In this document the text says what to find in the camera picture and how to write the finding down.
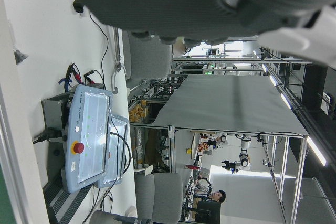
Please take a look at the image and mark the black cable with plug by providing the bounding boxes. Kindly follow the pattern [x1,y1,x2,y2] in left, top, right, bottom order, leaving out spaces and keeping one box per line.
[72,0,110,88]

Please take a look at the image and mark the aluminium canopy frame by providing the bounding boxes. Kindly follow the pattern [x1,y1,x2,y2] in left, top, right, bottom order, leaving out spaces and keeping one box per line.
[167,125,308,224]

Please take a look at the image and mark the left white grey robot hand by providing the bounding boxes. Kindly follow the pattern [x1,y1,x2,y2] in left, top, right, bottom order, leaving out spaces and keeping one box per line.
[57,0,336,70]

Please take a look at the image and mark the red black clip leads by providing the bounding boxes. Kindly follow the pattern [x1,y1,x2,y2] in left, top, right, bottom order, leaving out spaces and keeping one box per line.
[58,62,106,90]

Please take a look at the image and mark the background person black hair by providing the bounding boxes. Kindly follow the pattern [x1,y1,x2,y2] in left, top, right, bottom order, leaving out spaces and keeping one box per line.
[195,189,227,224]

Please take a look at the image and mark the grey teach pendant red button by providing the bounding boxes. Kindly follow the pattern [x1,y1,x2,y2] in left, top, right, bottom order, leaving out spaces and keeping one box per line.
[96,114,131,189]
[64,84,114,194]

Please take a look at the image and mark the grey finned metal box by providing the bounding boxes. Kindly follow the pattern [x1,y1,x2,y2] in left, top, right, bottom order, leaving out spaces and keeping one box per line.
[43,175,95,224]

